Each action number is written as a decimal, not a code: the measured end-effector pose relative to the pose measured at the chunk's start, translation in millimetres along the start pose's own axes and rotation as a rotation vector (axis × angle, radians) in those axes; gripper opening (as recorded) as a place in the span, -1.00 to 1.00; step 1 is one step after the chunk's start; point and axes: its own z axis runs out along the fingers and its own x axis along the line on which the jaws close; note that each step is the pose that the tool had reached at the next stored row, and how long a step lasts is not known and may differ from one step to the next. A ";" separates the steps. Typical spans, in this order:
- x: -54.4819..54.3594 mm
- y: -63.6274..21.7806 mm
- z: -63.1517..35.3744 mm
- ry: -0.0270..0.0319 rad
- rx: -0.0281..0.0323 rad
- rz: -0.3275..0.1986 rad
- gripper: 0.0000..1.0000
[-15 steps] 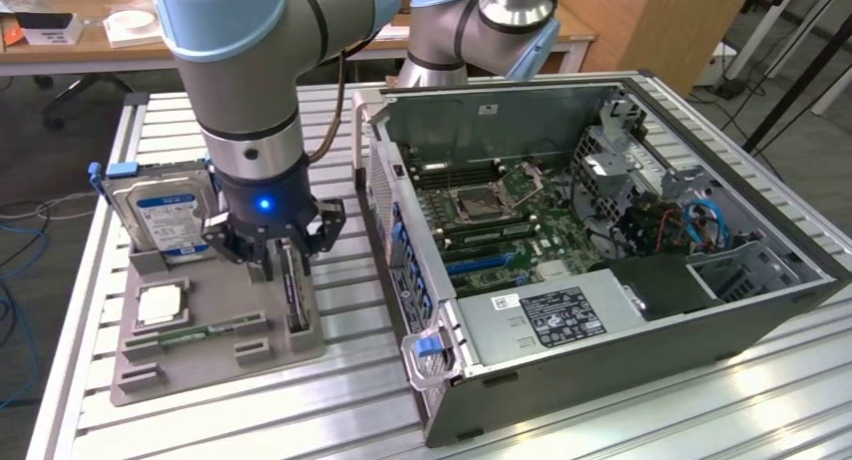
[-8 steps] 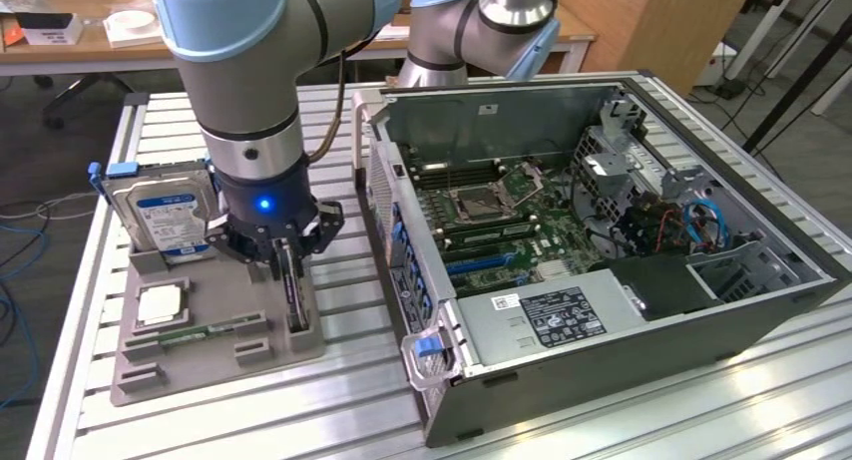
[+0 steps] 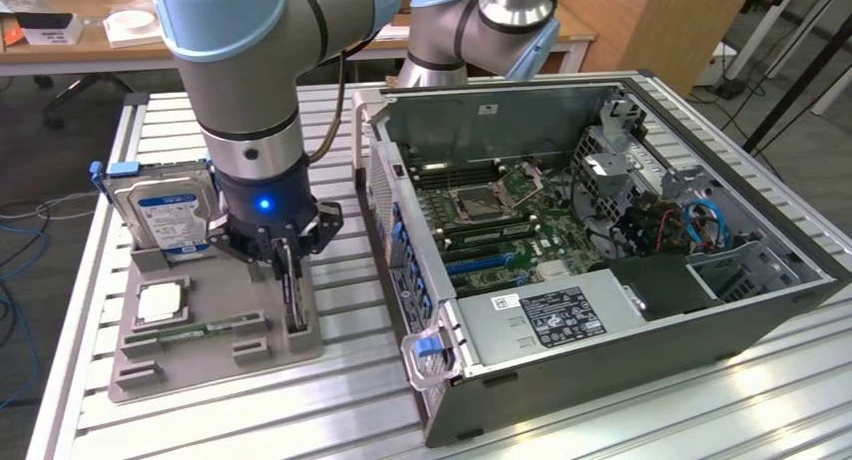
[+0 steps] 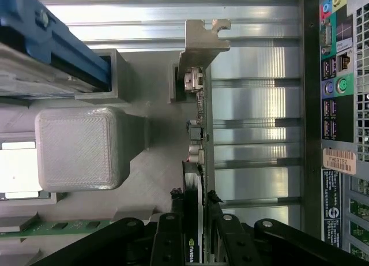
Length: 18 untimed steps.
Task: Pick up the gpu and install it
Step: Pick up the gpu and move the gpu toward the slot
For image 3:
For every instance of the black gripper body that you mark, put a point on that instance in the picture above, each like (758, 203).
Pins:
(266, 200)

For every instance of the black graphics card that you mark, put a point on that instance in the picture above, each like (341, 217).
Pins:
(297, 300)

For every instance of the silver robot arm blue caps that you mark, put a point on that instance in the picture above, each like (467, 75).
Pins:
(247, 106)

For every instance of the hard disk in blue caddy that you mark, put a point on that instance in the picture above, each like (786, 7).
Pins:
(167, 215)

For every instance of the grey plastic parts rack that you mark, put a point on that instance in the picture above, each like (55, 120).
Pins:
(221, 300)

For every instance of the silver CPU chip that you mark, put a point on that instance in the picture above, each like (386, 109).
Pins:
(161, 303)

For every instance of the green RAM stick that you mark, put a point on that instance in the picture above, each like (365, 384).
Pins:
(194, 332)

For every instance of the blue expansion slot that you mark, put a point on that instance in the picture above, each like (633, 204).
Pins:
(479, 264)

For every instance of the blue case latch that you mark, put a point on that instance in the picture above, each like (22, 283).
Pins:
(427, 345)

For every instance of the metal socket cover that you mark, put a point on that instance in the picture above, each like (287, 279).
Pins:
(523, 183)

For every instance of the grey power supply unit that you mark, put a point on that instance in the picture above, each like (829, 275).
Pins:
(493, 330)

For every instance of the green motherboard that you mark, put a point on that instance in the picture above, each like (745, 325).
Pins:
(553, 220)

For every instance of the silver chipset heatsink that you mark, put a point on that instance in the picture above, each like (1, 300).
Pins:
(553, 270)

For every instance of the white paper booklet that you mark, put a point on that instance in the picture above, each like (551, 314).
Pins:
(399, 33)

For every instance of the white square tray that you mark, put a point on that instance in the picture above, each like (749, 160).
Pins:
(134, 28)

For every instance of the grey metal drive cage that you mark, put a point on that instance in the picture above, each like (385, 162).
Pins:
(606, 170)

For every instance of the white box black lid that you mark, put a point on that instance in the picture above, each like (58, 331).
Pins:
(50, 31)

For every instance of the orange box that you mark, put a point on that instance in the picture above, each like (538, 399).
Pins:
(10, 33)

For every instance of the open dark grey PC case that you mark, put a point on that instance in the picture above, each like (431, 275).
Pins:
(599, 380)

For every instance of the black plastic shroud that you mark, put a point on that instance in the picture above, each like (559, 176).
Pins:
(666, 285)

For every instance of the wooden cabinet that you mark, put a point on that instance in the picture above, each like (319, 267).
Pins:
(653, 26)

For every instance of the grey metal disk bay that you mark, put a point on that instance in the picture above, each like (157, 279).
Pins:
(766, 270)

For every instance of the black stand pole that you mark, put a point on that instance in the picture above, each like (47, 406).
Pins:
(799, 91)

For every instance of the wooden desk white frame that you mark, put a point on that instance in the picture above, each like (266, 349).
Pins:
(87, 56)

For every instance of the white table frame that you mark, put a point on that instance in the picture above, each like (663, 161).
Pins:
(833, 93)

